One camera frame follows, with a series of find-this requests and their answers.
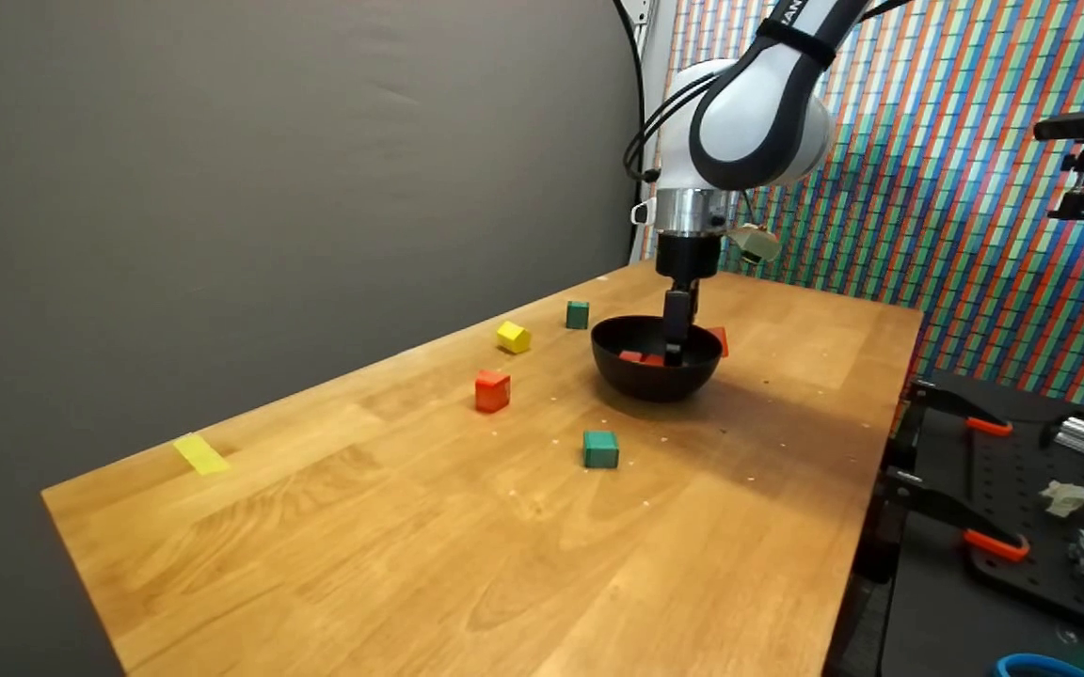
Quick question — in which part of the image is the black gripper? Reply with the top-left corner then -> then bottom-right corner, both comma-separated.
653,234 -> 722,367

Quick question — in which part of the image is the green wooden cube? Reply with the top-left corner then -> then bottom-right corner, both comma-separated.
580,427 -> 623,475

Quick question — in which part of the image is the large yellow wooden block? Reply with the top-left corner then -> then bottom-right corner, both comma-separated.
494,321 -> 534,357

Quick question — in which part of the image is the red wooden cube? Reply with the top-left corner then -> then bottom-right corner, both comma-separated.
469,367 -> 514,419

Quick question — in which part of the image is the black bowl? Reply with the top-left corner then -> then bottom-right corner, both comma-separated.
585,311 -> 727,406

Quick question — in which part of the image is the black pegboard bench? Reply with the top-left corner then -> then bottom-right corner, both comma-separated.
835,367 -> 1084,677

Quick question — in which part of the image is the white crumpled item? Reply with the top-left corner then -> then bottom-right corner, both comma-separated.
1038,479 -> 1084,519

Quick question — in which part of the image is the yellow tape strip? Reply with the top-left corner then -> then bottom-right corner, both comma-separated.
168,433 -> 233,480

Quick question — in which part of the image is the grey fabric backdrop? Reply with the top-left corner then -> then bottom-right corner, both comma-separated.
0,0 -> 646,677

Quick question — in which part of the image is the beige wrist camera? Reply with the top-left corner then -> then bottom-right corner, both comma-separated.
727,223 -> 786,267

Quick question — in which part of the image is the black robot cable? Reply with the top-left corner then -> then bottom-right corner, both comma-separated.
619,69 -> 706,179

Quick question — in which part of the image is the black clamp orange handle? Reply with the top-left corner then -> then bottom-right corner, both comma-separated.
895,371 -> 1019,444
883,463 -> 1033,570

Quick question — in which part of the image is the blue handled tool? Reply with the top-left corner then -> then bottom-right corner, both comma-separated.
988,651 -> 1084,677

